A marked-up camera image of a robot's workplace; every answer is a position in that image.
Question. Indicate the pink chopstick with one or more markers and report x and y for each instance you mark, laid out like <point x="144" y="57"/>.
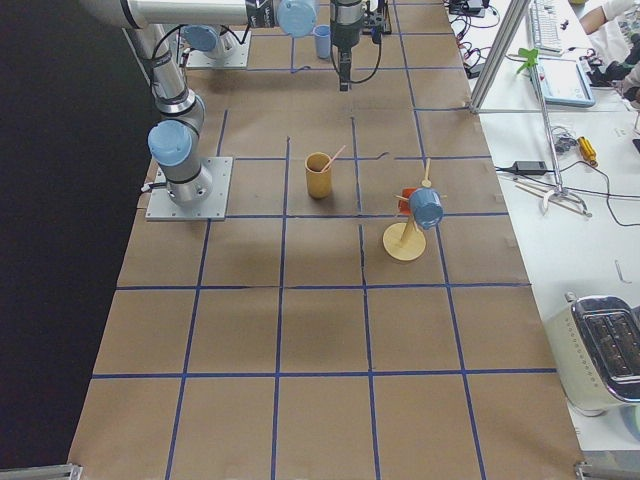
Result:
<point x="332" y="159"/>

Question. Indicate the yellow bamboo cup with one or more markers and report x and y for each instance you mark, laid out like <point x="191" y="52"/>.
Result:
<point x="318" y="175"/>

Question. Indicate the light blue cup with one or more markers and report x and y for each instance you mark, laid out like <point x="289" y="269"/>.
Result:
<point x="322" y="40"/>

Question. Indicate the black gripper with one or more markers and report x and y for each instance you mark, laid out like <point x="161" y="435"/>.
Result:
<point x="344" y="27"/>

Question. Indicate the brown paper table cover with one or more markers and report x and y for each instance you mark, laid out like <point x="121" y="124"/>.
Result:
<point x="285" y="342"/>

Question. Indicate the orange cup on stand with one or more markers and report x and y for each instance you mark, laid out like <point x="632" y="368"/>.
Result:
<point x="403" y="205"/>

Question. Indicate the yellow screwdriver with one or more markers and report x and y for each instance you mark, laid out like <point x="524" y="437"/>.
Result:
<point x="587" y="151"/>

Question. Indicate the black power adapter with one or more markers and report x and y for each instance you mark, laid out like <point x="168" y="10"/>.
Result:
<point x="530" y="168"/>

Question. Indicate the chrome toaster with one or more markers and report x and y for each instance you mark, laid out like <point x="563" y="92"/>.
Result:
<point x="595" y="344"/>

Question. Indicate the green handled grabber tool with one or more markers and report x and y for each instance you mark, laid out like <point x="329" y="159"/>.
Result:
<point x="558" y="191"/>

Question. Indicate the blue framed tablet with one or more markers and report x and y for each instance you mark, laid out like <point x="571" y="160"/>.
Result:
<point x="563" y="82"/>

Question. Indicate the aluminium frame post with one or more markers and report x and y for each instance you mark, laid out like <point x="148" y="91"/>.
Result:
<point x="510" y="23"/>

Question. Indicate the wooden cup tree stand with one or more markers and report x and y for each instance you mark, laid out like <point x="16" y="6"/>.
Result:
<point x="404" y="242"/>

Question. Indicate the white keyboard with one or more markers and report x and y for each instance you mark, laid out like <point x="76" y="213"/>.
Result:
<point x="542" y="22"/>

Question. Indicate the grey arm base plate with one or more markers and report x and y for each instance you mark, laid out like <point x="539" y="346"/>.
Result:
<point x="204" y="198"/>

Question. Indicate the blue cup on stand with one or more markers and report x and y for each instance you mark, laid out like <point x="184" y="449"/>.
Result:
<point x="426" y="208"/>

